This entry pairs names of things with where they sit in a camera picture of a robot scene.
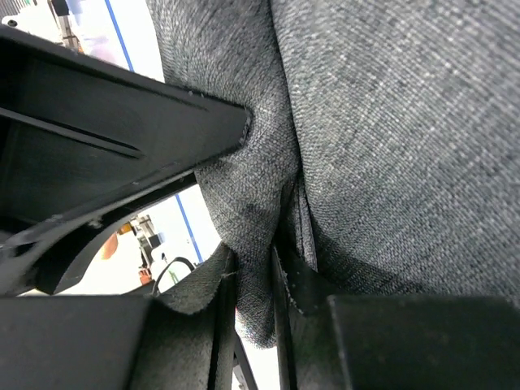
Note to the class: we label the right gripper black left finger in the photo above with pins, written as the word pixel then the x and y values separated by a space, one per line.
pixel 184 339

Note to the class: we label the grey cloth napkin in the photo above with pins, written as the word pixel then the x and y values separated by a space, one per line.
pixel 384 140

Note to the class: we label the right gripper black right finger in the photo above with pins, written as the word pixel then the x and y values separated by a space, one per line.
pixel 329 339

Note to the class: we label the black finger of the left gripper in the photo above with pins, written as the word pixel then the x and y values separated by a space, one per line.
pixel 86 145

